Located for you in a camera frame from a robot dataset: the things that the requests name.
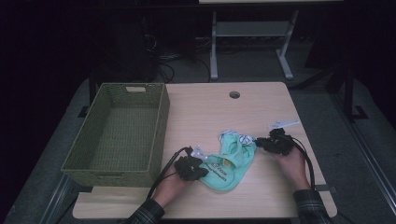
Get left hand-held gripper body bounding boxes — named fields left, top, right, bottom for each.
left=173, top=144, right=208, bottom=182

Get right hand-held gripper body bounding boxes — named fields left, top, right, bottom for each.
left=264, top=119, right=302, bottom=157

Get mint green baby garment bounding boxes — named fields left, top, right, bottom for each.
left=199, top=130, right=258, bottom=192

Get green woven basket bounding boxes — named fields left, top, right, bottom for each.
left=60, top=82, right=171, bottom=189

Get person's left hand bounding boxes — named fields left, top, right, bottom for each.
left=151, top=172, right=191, bottom=209

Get person's right hand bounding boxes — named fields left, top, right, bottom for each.
left=275, top=148, right=312, bottom=191

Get black metal stand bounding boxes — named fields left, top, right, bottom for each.
left=325, top=60, right=369, bottom=123

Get left hand-held gripper black cable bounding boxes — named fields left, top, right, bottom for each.
left=145, top=146, right=193, bottom=201

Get metal floor rail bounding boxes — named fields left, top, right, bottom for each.
left=330, top=91, right=396, bottom=216
left=38, top=173, right=80, bottom=224

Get black floor cables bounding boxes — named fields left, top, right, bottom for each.
left=146, top=34, right=213, bottom=83

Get white metal stand frame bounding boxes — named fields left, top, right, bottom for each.
left=209, top=8, right=300, bottom=81

